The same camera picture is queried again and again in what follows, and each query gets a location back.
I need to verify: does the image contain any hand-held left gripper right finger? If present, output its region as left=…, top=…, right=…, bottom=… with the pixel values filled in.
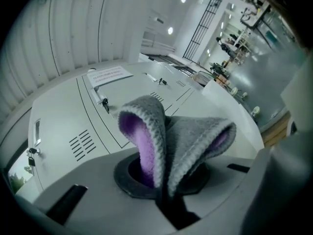
left=178, top=154, right=259, bottom=231

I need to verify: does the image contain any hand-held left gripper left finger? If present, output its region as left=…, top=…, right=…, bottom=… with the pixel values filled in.
left=34, top=153, right=179, bottom=235

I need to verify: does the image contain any grey purple cleaning cloth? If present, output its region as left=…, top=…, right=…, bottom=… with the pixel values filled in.
left=117, top=94, right=237, bottom=200

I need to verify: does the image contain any large white box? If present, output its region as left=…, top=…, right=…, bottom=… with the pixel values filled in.
left=200, top=78, right=266, bottom=154

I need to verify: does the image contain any wooden plank platform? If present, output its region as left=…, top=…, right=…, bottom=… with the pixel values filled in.
left=260, top=110, right=298, bottom=148

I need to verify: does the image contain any grey metal locker unit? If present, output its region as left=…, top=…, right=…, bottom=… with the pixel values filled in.
left=24, top=62, right=206, bottom=198

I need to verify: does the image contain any white paper notice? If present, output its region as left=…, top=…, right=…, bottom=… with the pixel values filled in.
left=87, top=66, right=134, bottom=87

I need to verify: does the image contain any black metal gate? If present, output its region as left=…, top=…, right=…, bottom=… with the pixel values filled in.
left=182, top=0, right=223, bottom=61

